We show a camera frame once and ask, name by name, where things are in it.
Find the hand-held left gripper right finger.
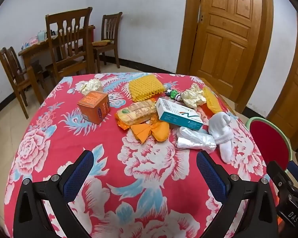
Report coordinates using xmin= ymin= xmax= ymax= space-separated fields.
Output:
xmin=196 ymin=151 xmax=279 ymax=238

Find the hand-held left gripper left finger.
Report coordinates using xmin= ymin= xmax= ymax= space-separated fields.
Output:
xmin=13 ymin=150 xmax=94 ymax=238

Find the red green-rimmed basin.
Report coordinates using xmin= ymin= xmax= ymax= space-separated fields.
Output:
xmin=245 ymin=117 xmax=292 ymax=171

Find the orange bow wrapper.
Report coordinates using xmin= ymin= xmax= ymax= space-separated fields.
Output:
xmin=130 ymin=116 xmax=170 ymax=144

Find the orange cardboard box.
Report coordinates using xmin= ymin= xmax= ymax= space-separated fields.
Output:
xmin=77 ymin=91 xmax=111 ymax=125

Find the white teal medicine box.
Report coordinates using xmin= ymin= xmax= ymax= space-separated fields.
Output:
xmin=155 ymin=97 xmax=204 ymax=131

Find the yellow foam fruit net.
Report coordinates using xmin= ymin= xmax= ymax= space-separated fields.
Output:
xmin=128 ymin=74 xmax=164 ymax=103
xmin=202 ymin=86 xmax=224 ymax=113

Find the clear plastic bag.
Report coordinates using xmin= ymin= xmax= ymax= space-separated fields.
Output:
xmin=176 ymin=126 xmax=217 ymax=153

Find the red floral tablecloth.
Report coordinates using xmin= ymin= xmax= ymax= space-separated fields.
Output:
xmin=4 ymin=72 xmax=279 ymax=238

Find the white sock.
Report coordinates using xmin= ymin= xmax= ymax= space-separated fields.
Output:
xmin=208 ymin=111 xmax=236 ymax=164

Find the wooden door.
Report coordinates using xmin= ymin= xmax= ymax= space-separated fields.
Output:
xmin=176 ymin=0 xmax=274 ymax=102
xmin=266 ymin=12 xmax=298 ymax=152

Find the crumpled cream paper ball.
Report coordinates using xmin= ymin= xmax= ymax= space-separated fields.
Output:
xmin=182 ymin=83 xmax=207 ymax=109
xmin=80 ymin=79 xmax=103 ymax=96

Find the biscuit pack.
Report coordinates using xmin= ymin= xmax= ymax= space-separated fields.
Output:
xmin=115 ymin=99 xmax=157 ymax=130

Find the small green toy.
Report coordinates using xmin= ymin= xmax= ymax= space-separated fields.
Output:
xmin=164 ymin=87 xmax=183 ymax=102

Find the wooden dining table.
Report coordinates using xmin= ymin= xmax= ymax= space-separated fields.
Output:
xmin=18 ymin=25 xmax=96 ymax=105

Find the tall wooden chair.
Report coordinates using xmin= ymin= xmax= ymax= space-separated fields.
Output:
xmin=45 ymin=7 xmax=93 ymax=85

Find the wooden chair with cushion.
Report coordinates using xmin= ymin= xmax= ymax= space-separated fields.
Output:
xmin=92 ymin=12 xmax=123 ymax=73

